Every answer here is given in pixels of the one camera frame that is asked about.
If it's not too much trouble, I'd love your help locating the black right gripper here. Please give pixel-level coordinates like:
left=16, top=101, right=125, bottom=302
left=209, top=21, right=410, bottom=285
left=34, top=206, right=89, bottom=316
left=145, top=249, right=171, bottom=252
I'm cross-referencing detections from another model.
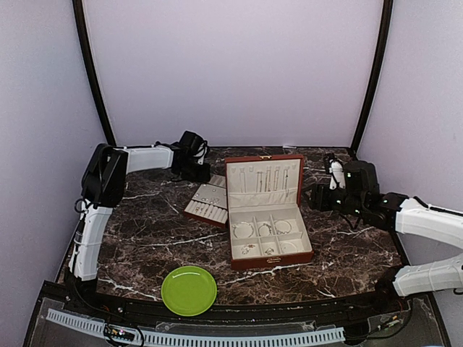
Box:
left=302, top=182, right=367, bottom=218

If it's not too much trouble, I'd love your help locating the jewelry tray brown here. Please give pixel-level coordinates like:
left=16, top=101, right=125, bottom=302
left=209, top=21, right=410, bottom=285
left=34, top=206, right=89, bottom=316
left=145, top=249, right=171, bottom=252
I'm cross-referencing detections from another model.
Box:
left=184, top=175, right=229, bottom=228

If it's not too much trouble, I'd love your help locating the brown jewelry box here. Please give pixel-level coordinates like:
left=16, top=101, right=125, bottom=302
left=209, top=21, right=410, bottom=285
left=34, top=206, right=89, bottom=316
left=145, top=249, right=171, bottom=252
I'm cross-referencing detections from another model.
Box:
left=225, top=155, right=314, bottom=270

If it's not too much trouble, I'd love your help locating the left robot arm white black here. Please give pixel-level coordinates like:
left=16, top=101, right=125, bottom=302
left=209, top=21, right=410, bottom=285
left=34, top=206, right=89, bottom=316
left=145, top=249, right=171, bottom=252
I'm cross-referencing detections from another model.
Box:
left=69, top=131, right=211, bottom=281

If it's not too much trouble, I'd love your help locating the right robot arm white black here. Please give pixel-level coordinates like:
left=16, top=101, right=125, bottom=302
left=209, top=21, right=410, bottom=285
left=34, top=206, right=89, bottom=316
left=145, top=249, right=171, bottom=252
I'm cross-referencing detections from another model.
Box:
left=306, top=154, right=462, bottom=314

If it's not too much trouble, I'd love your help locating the green plate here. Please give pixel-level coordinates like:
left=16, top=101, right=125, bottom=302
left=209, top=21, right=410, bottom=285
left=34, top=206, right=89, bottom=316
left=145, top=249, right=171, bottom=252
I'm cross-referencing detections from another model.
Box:
left=161, top=265, right=217, bottom=317

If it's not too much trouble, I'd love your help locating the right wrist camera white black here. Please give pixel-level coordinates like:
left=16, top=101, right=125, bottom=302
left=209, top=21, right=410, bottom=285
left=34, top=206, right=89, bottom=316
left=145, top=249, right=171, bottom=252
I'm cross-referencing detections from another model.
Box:
left=323, top=153, right=346, bottom=189

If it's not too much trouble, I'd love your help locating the white slotted cable duct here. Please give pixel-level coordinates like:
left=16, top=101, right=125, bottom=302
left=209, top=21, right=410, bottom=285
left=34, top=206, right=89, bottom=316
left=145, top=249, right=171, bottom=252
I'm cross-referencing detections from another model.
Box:
left=46, top=309, right=346, bottom=346

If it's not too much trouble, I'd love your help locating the left black frame post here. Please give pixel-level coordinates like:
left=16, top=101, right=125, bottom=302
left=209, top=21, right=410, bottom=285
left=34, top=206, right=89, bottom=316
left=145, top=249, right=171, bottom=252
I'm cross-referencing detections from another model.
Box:
left=72, top=0, right=116, bottom=145

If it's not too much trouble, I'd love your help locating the black frame post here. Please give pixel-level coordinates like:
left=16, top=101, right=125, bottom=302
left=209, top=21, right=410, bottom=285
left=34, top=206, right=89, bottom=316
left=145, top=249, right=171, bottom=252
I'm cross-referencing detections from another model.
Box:
left=349, top=0, right=394, bottom=157
left=72, top=0, right=116, bottom=145

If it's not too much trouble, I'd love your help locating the right black frame post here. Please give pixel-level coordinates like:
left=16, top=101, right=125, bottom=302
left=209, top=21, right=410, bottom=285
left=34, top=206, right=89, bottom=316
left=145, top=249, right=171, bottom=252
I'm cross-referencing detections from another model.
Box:
left=349, top=0, right=394, bottom=157

